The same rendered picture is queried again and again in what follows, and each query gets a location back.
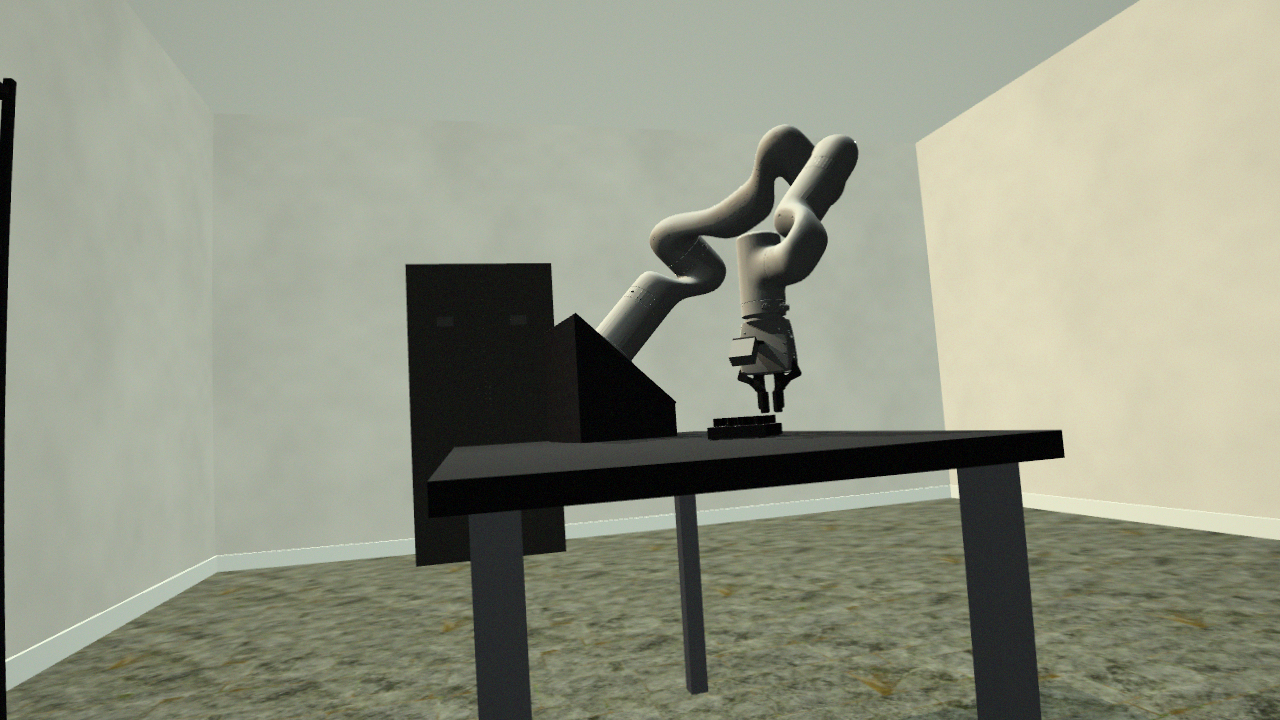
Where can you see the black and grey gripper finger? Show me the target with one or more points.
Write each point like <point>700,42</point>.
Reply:
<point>758,384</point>
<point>780,384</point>

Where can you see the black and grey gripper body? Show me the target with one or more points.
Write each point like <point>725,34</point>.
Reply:
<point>774,356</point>

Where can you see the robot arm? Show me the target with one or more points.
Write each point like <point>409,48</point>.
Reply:
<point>764,269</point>

